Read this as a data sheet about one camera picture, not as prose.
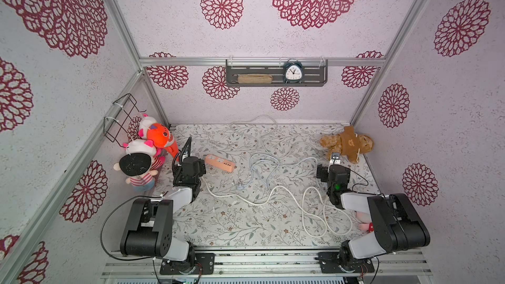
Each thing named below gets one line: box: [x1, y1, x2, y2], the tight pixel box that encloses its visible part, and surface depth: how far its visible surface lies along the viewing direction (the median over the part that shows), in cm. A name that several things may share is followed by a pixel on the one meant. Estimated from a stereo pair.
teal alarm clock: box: [282, 57, 305, 85], surface depth 92 cm
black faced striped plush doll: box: [113, 138, 166, 192], surface depth 83 cm
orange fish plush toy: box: [146, 122, 180, 162], surface depth 91 cm
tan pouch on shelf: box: [237, 73, 273, 85], surface depth 91 cm
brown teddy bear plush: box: [319, 125, 375, 164], surface depth 105 cm
